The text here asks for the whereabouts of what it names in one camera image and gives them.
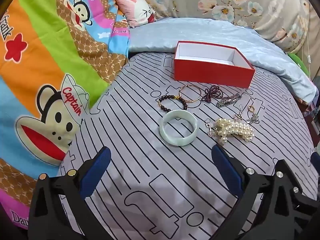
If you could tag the silver snowflake earring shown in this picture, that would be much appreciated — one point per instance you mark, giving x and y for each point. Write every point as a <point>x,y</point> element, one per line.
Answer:
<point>253,118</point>
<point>212,132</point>

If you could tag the thin gold bangle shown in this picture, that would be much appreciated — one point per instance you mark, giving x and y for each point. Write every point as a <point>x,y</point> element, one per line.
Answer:
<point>200,93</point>

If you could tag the pale green jade bangle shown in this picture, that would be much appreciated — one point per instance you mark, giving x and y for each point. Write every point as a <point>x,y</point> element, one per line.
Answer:
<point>162,130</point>

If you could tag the red cardboard box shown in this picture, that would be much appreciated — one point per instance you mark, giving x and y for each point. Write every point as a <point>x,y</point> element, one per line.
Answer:
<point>212,75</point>

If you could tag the light blue quilt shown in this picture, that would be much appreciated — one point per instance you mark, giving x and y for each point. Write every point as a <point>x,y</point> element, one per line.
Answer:
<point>200,30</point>

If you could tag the pink rabbit pillow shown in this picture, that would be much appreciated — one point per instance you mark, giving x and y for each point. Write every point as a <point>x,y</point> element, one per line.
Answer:
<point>137,10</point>

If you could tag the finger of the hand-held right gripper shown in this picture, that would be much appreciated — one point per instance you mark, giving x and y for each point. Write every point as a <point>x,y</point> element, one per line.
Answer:
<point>316,159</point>

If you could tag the monkey print colourful blanket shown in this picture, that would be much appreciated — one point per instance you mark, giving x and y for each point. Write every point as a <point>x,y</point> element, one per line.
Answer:
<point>37,55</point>

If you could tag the grey striped bed sheet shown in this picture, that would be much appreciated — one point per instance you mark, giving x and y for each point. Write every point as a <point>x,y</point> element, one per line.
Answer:
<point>150,167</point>

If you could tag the green plastic object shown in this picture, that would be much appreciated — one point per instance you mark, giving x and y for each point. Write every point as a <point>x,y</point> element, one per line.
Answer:
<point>300,62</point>

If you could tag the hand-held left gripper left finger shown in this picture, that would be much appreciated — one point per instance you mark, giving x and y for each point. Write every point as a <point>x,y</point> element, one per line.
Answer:
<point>96,170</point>

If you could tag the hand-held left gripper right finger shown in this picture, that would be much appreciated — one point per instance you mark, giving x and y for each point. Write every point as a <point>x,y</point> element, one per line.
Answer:
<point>226,170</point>

